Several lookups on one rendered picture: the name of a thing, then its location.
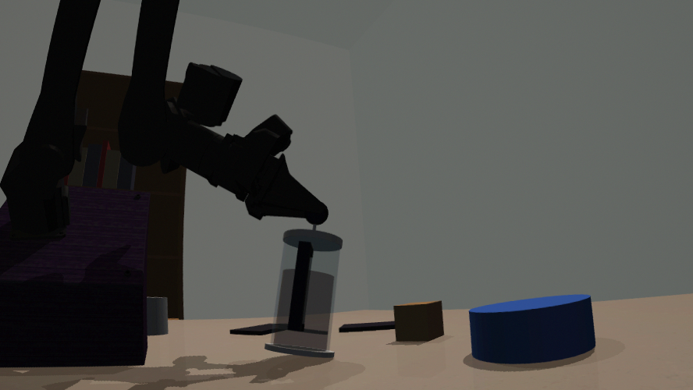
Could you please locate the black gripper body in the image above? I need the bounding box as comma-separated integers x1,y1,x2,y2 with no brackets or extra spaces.
199,129,280,220

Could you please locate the glass french press with black plunger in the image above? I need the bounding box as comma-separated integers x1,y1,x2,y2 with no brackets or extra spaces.
265,205,343,358

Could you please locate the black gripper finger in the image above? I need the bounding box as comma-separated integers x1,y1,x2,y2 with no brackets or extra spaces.
260,206,305,218
258,154,325,214

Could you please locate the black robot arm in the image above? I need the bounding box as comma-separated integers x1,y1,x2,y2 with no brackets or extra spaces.
0,0,293,241

